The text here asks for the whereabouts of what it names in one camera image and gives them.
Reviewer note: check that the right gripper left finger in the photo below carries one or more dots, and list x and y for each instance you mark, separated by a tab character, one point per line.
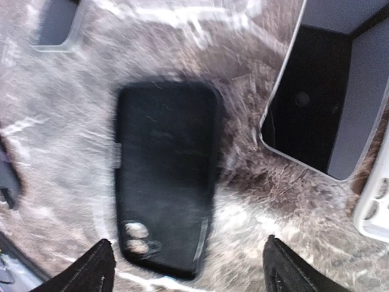
93	271

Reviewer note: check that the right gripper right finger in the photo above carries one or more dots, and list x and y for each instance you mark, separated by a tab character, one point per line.
285	270

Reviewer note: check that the white silicone phone case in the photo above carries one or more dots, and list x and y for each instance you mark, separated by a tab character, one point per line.
371	213

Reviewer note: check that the black silicone phone case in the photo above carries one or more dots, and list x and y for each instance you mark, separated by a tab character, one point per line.
167	136

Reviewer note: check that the black phone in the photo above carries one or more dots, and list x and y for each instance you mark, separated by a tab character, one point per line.
11	187

